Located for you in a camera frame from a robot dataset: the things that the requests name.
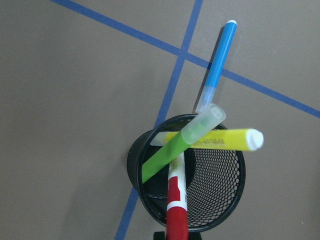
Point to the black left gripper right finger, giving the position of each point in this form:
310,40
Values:
194,236

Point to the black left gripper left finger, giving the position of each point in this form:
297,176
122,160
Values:
159,235

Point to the red white marker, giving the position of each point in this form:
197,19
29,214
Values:
177,227

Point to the blue marker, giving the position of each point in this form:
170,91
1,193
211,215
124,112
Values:
217,65

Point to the black mesh pen cup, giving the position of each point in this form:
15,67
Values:
215,179

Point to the yellow highlighter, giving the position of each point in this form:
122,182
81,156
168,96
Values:
247,139

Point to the green highlighter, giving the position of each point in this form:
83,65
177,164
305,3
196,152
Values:
197,128

